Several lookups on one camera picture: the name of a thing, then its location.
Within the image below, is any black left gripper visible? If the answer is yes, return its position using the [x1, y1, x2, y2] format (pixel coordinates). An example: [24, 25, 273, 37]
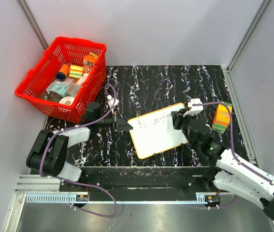
[96, 110, 133, 132]

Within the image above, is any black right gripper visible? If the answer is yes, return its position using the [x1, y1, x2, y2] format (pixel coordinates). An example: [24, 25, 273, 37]
[172, 109, 197, 148]

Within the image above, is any yellow framed whiteboard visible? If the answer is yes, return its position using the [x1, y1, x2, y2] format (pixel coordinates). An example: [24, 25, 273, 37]
[128, 103, 187, 160]

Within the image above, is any orange sponge pack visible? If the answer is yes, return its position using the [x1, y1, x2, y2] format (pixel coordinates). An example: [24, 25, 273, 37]
[212, 104, 231, 132]

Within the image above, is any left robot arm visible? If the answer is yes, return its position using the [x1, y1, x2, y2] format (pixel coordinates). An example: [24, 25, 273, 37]
[26, 101, 133, 191]

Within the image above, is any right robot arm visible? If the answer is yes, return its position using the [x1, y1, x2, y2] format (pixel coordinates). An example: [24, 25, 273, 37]
[171, 109, 274, 221]

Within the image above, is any white tape roll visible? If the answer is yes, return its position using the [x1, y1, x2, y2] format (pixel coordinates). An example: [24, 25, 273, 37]
[59, 96, 75, 106]

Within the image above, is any pink white small box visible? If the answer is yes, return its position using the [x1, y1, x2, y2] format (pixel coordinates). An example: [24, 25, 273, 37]
[75, 72, 89, 86]

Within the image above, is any brown cardboard box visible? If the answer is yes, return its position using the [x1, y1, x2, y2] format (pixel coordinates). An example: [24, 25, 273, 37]
[66, 83, 81, 98]

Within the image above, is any teal white box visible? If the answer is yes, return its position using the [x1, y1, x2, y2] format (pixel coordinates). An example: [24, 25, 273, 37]
[46, 82, 69, 98]

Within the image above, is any yellow green sponge stack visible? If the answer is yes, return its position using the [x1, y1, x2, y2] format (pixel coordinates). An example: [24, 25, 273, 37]
[69, 65, 83, 79]

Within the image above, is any orange snack packet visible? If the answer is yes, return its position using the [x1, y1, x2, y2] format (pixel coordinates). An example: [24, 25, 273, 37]
[83, 52, 99, 73]

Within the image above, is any orange blue cylinder can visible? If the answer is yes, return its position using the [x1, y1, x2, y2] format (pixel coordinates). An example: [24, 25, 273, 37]
[56, 64, 70, 82]

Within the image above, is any red plastic basket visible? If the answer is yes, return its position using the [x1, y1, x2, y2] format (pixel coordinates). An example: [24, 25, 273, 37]
[15, 36, 107, 123]

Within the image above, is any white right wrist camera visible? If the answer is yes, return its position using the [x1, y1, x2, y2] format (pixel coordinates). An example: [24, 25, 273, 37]
[183, 98, 203, 117]

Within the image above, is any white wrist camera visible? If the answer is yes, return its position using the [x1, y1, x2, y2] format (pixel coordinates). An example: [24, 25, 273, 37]
[183, 98, 203, 117]
[107, 95, 119, 109]

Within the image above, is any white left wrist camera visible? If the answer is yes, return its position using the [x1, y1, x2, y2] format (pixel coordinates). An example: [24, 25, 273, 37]
[107, 95, 119, 109]

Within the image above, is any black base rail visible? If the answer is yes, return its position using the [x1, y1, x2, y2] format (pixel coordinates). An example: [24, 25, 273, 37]
[30, 166, 239, 196]

